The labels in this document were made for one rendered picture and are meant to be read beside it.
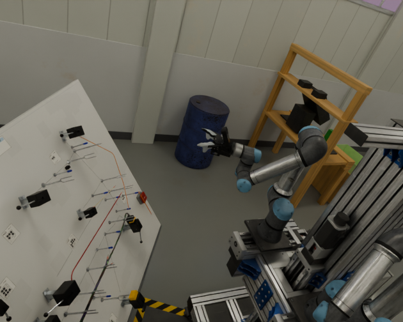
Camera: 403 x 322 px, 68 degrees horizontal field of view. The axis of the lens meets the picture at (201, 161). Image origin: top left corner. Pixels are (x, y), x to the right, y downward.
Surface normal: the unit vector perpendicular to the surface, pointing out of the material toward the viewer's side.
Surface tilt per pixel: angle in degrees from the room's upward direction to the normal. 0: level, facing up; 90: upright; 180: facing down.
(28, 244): 54
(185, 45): 90
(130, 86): 90
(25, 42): 90
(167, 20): 90
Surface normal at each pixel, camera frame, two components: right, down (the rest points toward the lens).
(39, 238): 0.93, -0.22
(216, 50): 0.32, 0.61
